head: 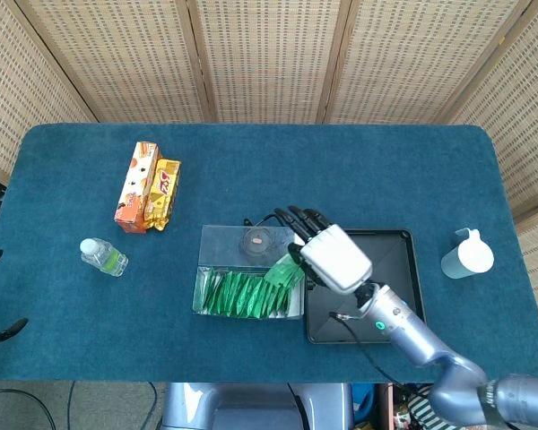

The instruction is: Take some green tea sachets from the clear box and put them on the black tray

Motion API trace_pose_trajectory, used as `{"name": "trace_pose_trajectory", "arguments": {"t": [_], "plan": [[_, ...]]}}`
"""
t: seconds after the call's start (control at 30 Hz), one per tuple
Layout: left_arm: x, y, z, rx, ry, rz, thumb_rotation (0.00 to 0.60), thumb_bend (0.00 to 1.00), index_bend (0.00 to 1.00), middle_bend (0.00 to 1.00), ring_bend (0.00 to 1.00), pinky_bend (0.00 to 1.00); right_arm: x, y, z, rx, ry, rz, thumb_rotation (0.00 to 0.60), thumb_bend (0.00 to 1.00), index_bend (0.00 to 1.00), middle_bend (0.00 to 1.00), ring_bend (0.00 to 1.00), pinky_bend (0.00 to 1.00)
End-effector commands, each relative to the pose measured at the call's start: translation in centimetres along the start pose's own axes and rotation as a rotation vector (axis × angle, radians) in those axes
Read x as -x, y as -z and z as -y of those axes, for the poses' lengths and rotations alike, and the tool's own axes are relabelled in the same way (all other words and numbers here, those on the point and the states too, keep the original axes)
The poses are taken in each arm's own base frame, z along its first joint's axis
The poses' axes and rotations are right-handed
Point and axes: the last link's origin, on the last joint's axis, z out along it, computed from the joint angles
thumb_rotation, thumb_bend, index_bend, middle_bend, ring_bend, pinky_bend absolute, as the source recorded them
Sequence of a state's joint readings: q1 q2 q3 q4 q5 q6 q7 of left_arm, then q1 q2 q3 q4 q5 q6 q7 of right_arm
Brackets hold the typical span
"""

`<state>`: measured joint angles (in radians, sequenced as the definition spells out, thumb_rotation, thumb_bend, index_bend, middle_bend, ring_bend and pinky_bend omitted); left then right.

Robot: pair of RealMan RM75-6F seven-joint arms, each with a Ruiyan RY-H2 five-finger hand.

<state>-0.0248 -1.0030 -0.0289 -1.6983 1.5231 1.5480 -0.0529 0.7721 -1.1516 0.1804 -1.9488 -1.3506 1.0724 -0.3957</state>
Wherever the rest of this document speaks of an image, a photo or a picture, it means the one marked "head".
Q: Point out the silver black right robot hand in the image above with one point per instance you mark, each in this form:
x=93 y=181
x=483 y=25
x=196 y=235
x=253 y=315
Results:
x=336 y=260

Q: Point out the woven rattan folding screen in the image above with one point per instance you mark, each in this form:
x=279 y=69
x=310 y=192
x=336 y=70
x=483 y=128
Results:
x=269 y=58

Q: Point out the black white striped cloth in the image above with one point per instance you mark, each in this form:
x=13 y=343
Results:
x=419 y=412

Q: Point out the blue table cloth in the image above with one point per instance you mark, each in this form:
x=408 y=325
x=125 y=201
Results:
x=251 y=170

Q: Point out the white translucent plastic pitcher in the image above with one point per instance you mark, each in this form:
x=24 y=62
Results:
x=471 y=255

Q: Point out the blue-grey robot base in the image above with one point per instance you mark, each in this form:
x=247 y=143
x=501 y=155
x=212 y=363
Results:
x=251 y=403

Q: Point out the black square plastic tray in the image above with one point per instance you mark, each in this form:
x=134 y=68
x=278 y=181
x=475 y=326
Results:
x=385 y=255

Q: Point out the clear plastic tea box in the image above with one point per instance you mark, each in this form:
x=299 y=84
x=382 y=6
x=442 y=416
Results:
x=224 y=246

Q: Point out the clear green-label water bottle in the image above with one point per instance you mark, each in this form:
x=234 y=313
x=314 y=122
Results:
x=103 y=257

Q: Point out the green plastic bag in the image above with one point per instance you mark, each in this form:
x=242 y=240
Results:
x=282 y=273

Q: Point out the orange biscuit box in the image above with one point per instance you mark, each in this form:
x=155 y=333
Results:
x=134 y=188

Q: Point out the yellow gold snack packet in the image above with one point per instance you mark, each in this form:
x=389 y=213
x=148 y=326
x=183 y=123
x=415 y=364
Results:
x=163 y=192

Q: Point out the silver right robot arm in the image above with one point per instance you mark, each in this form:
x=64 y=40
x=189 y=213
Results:
x=408 y=331

